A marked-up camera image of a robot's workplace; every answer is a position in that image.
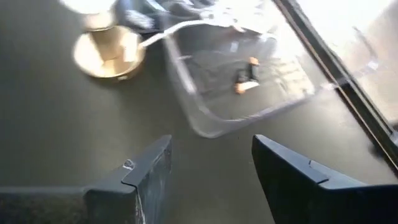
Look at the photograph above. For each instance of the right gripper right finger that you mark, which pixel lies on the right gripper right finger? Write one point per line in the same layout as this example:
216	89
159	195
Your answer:
304	199

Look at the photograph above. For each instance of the black table mat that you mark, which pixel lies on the black table mat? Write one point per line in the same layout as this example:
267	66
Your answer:
62	124

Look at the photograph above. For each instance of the white light bulb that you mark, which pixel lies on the white light bulb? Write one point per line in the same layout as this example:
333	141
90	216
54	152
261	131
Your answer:
87	4

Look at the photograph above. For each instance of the clear plastic bin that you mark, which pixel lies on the clear plastic bin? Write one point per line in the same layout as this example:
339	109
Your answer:
217	105

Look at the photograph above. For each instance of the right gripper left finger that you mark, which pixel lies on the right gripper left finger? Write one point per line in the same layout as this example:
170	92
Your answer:
130	202

